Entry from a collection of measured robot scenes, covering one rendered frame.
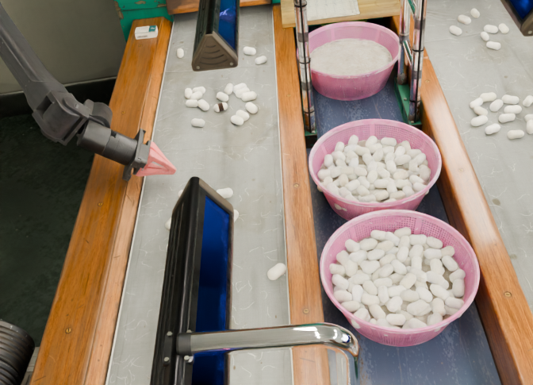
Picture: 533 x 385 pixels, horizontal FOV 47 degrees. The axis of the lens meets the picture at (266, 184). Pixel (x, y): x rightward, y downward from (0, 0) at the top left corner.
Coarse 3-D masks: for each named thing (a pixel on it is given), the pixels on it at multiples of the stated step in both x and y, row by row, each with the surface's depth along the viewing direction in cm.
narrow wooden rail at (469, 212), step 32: (448, 128) 132; (448, 160) 124; (448, 192) 122; (480, 192) 117; (480, 224) 111; (480, 256) 106; (480, 288) 106; (512, 288) 100; (512, 320) 96; (512, 352) 92; (512, 384) 92
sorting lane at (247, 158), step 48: (192, 48) 173; (240, 48) 170; (192, 144) 141; (240, 144) 139; (144, 192) 131; (240, 192) 128; (144, 240) 121; (240, 240) 118; (144, 288) 112; (240, 288) 110; (288, 288) 108; (144, 336) 104; (144, 384) 98; (240, 384) 96; (288, 384) 95
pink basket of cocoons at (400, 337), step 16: (352, 224) 115; (384, 224) 116; (400, 224) 116; (416, 224) 115; (336, 240) 113; (448, 240) 111; (464, 240) 108; (464, 256) 108; (320, 272) 106; (336, 304) 101; (464, 304) 101; (448, 320) 97; (368, 336) 105; (384, 336) 101; (400, 336) 99; (416, 336) 100; (432, 336) 103
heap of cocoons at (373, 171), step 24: (336, 144) 135; (360, 144) 137; (384, 144) 135; (408, 144) 132; (336, 168) 129; (360, 168) 128; (384, 168) 129; (408, 168) 128; (336, 192) 124; (360, 192) 124; (384, 192) 123; (408, 192) 122
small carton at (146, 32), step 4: (136, 28) 176; (140, 28) 175; (144, 28) 175; (148, 28) 175; (152, 28) 175; (156, 28) 175; (136, 32) 174; (140, 32) 174; (144, 32) 173; (148, 32) 173; (152, 32) 173; (156, 32) 175; (136, 36) 174; (140, 36) 174; (144, 36) 174; (148, 36) 174; (152, 36) 174; (156, 36) 174
